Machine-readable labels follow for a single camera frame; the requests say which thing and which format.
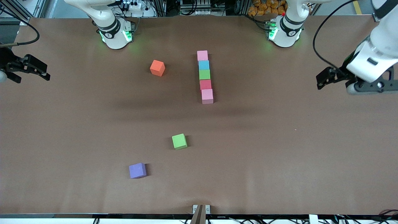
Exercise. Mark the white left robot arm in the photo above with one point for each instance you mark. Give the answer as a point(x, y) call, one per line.
point(287, 34)

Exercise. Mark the orange foam cube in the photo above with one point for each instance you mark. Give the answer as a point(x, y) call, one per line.
point(157, 67)

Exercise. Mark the white power strip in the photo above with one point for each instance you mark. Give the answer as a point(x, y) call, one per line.
point(133, 5)

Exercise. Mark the grey metal clamp bracket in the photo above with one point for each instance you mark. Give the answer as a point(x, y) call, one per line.
point(200, 213)

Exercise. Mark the pink foam cube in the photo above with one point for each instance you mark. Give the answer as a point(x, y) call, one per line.
point(207, 95)
point(202, 55)

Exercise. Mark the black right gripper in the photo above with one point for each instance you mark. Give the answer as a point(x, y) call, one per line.
point(6, 59)

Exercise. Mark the white label tag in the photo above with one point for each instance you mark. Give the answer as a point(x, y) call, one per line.
point(313, 219)

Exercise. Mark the base connector box green light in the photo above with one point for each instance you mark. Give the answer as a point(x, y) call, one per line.
point(129, 31)
point(271, 30)

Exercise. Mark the brown paper table cover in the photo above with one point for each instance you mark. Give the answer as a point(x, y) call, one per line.
point(279, 171)

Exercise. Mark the red foam cube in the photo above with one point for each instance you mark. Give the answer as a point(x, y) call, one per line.
point(205, 84)

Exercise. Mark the purple foam cube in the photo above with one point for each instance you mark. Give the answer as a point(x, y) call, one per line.
point(137, 170)

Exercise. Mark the blue foam cube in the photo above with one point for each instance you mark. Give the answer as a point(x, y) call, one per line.
point(204, 65)

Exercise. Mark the green foam cube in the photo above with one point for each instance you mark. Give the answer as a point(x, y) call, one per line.
point(204, 74)
point(179, 141)

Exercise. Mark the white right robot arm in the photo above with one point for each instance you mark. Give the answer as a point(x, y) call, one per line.
point(115, 34)

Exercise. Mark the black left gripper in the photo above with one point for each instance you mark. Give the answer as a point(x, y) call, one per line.
point(341, 74)

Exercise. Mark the orange netted bag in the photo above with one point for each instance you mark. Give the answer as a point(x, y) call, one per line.
point(267, 7)

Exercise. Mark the black equipment rack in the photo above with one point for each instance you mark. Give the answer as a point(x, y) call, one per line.
point(202, 6)

